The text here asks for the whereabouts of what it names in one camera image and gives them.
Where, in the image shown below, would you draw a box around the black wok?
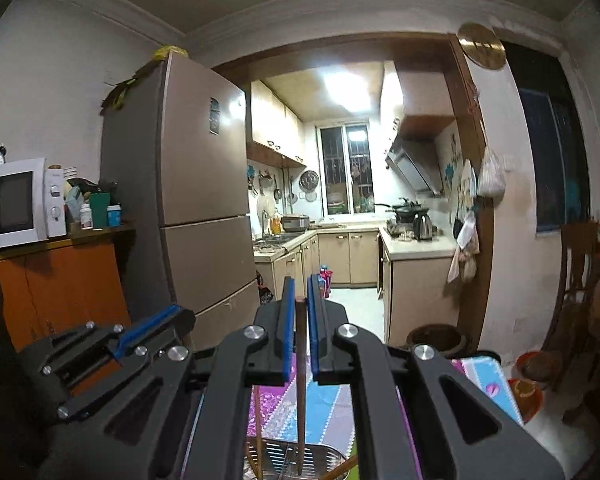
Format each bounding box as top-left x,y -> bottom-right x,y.
375,200 -> 423,222

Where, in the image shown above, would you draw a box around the hanging white plastic bag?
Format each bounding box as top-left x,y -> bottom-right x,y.
477,147 -> 507,198

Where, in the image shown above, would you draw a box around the dark leaves on refrigerator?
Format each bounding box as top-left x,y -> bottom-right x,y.
100,77 -> 146,113

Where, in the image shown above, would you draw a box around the steel range hood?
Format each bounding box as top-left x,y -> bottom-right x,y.
385,137 -> 443,196

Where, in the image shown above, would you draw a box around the brown round basin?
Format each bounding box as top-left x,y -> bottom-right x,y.
517,351 -> 563,386

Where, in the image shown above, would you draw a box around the hanging white mitt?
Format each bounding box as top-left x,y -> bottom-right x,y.
460,159 -> 478,198

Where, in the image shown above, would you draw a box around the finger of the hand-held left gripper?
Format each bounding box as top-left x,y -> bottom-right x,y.
19,304 -> 197,377
56,346 -> 167,422

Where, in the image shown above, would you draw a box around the hanging beige cloth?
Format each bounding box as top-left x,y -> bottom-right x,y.
447,240 -> 481,284

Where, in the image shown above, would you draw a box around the single dark brown chopstick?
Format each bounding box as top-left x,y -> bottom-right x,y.
294,298 -> 308,477

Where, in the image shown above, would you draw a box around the floral purple blue tablecloth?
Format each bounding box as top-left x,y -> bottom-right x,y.
180,355 -> 523,480

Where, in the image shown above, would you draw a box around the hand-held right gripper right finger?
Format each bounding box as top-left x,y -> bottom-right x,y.
306,272 -> 566,480

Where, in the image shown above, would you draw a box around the gold round wall clock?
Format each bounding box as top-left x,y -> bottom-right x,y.
457,22 -> 506,71

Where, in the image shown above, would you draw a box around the green container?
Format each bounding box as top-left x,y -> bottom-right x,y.
89,192 -> 112,228

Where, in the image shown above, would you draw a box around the white-framed kitchen window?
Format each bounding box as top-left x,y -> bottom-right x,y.
317,122 -> 373,218

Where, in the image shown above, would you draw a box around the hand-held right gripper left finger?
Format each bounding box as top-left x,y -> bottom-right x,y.
37,276 -> 297,480

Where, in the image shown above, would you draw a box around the orange plastic basin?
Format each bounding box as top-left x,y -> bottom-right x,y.
507,377 -> 543,423

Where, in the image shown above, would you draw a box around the blue perforated utensil holder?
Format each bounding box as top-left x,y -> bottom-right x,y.
244,435 -> 352,480

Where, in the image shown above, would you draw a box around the white microwave oven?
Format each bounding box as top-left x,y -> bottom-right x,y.
0,157 -> 68,250

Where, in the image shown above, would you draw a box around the dark room window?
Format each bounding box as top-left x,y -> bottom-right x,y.
500,42 -> 593,236

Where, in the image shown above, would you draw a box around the dark wooden chair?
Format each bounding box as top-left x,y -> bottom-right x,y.
542,220 -> 600,391

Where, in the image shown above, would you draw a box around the beige kitchen base cabinets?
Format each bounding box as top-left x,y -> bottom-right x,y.
252,227 -> 458,346

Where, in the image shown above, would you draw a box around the square ceiling light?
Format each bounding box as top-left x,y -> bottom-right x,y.
325,62 -> 381,113

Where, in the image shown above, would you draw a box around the grey three-door refrigerator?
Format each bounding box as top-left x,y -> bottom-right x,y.
100,52 -> 261,351

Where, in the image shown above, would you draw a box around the brown clay pot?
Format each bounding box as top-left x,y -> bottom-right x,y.
407,324 -> 466,358

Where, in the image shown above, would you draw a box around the beige cabinet above range hood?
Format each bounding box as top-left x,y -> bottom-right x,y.
380,62 -> 456,141

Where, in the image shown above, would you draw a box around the yellow item on refrigerator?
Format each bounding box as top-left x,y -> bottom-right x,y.
152,45 -> 188,61

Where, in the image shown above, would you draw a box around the steel electric kettle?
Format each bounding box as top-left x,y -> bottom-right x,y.
412,211 -> 435,241

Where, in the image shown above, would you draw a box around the beige wall cabinets with knobs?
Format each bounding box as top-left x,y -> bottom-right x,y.
247,80 -> 308,168

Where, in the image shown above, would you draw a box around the orange wooden cabinet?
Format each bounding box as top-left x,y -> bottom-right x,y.
0,225 -> 136,356

